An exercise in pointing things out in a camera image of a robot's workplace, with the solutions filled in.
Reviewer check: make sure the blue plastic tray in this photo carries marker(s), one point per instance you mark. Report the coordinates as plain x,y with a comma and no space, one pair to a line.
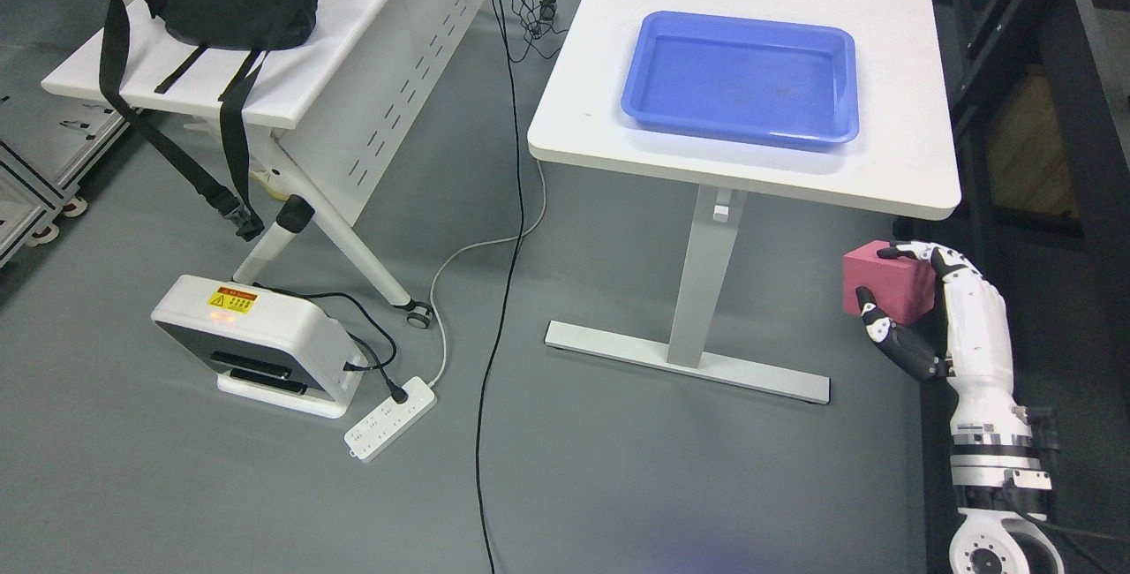
775,83

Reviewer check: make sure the white rectangular table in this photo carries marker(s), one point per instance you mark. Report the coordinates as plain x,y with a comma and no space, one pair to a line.
902,162

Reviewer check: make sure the white box device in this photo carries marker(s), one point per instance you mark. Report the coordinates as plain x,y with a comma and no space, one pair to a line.
274,348

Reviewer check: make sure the white power strip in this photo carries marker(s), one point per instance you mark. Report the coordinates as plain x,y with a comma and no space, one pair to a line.
388,420

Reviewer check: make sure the black shelf right side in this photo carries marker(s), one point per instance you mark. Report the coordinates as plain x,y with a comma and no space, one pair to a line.
1038,98

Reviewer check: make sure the white folding table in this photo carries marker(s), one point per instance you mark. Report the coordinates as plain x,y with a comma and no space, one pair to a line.
325,119

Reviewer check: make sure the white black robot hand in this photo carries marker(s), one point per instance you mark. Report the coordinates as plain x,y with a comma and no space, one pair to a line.
978,361

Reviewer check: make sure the pink foam block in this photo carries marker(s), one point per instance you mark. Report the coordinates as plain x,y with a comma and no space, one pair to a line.
904,288

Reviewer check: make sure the black shoulder bag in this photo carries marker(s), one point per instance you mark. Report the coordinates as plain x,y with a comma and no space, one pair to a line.
255,27

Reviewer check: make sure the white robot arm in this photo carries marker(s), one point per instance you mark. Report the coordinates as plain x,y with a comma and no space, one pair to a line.
1004,494

